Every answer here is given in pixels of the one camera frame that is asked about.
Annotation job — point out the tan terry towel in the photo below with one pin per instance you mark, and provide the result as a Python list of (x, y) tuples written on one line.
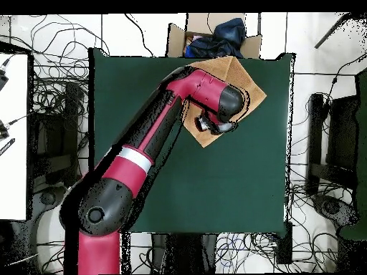
[(243, 77)]

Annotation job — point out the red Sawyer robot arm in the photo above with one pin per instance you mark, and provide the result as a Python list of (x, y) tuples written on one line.
[(132, 166)]

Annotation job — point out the black flat strip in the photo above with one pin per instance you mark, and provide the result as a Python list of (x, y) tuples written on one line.
[(7, 146)]

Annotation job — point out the dark green table cloth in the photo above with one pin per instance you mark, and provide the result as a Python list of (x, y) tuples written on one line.
[(229, 186)]

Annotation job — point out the cardboard box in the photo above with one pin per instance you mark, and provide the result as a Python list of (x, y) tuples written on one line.
[(175, 43)]

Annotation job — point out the dark blue clothes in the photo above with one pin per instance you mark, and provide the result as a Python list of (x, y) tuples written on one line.
[(223, 43)]

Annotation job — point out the black rectangular block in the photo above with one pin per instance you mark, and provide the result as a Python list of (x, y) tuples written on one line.
[(284, 246)]

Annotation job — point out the dark chair base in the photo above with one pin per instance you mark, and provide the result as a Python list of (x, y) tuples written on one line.
[(332, 207)]

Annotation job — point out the black rod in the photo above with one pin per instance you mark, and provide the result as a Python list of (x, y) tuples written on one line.
[(329, 31)]

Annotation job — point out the green covered table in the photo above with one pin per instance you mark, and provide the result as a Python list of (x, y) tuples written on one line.
[(362, 143)]

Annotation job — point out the grey chair base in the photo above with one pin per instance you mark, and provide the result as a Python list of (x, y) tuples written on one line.
[(47, 198)]

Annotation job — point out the white desk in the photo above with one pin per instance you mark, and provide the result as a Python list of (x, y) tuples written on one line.
[(14, 172)]

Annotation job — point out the black metal frame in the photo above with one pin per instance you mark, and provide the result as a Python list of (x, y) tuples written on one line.
[(70, 114), (315, 129)]

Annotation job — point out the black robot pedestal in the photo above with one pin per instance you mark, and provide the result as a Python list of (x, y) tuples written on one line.
[(183, 252)]

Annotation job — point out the black camera device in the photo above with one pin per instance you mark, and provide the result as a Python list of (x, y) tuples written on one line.
[(2, 80), (3, 131)]

